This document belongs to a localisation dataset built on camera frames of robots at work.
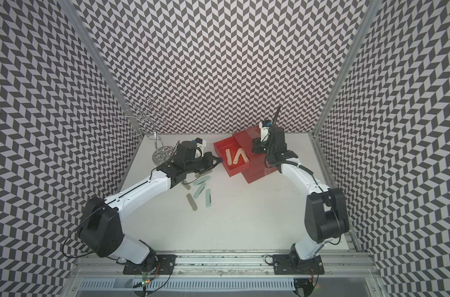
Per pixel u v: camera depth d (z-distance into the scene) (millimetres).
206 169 725
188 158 653
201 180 996
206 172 739
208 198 915
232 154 892
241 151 890
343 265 754
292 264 658
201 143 769
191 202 912
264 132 769
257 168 863
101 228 415
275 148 665
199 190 937
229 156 889
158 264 711
